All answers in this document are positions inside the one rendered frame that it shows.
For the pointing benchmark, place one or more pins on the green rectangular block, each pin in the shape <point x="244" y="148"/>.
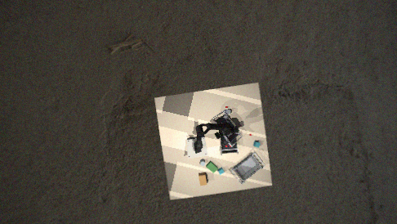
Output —
<point x="212" y="167"/>

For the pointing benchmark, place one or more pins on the tan rectangular block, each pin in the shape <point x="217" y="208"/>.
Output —
<point x="202" y="178"/>

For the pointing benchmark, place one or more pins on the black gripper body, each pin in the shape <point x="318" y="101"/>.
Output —
<point x="217" y="134"/>

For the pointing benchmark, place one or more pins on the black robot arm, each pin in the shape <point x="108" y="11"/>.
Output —
<point x="226" y="129"/>

